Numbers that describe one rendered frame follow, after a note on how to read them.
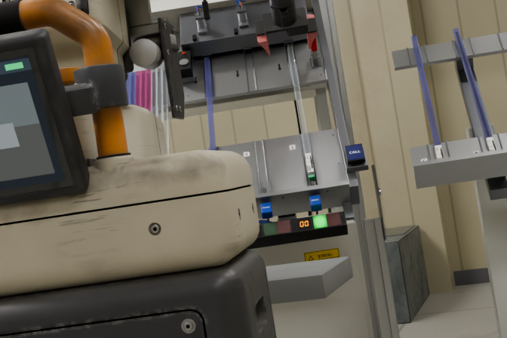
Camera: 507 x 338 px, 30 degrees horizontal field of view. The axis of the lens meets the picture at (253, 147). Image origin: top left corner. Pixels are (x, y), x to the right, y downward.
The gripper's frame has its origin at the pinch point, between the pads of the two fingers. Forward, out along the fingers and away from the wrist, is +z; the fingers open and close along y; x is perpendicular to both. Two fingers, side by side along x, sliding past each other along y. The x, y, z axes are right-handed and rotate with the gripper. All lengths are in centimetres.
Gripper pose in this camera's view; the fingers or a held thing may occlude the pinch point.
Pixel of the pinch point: (289, 48)
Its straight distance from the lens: 226.1
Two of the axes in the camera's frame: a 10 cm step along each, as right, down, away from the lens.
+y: -9.9, 1.7, 0.3
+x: 1.0, 7.3, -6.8
